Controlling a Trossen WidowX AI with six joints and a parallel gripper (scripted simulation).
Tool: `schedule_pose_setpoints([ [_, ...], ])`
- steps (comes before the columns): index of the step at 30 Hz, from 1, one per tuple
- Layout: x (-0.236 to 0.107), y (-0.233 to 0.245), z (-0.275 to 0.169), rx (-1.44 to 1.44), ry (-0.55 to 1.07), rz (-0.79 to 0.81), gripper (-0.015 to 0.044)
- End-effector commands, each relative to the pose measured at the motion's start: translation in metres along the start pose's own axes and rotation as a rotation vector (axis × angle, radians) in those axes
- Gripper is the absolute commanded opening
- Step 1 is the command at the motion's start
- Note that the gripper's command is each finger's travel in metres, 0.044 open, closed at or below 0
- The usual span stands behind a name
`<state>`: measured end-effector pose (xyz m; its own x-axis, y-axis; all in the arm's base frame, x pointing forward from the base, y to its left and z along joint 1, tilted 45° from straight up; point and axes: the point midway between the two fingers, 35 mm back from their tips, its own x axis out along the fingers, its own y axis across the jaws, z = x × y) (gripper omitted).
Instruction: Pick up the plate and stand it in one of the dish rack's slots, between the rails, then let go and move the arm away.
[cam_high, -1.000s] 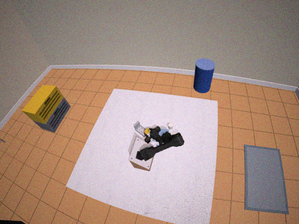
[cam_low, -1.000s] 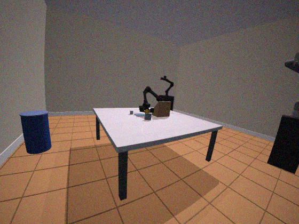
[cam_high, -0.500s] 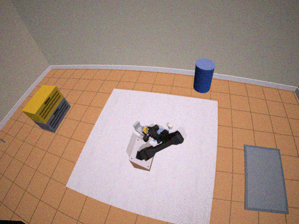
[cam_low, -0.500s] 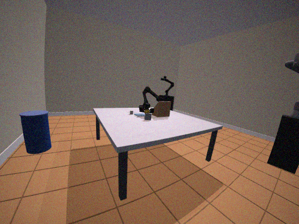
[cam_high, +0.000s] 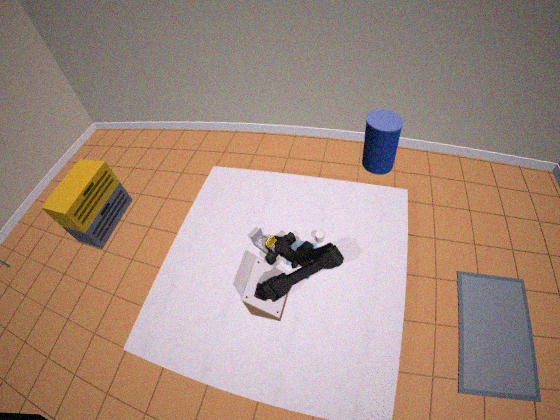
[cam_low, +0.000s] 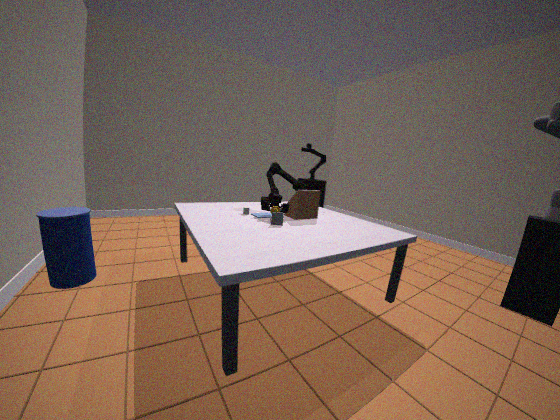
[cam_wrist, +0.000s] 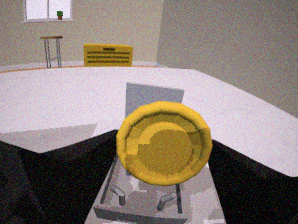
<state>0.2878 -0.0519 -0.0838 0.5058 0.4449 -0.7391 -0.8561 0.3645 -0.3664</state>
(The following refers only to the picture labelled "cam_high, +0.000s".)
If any yellow plate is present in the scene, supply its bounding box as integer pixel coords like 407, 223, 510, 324
266, 236, 276, 248

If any light blue mat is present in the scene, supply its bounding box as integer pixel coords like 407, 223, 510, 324
286, 240, 317, 265

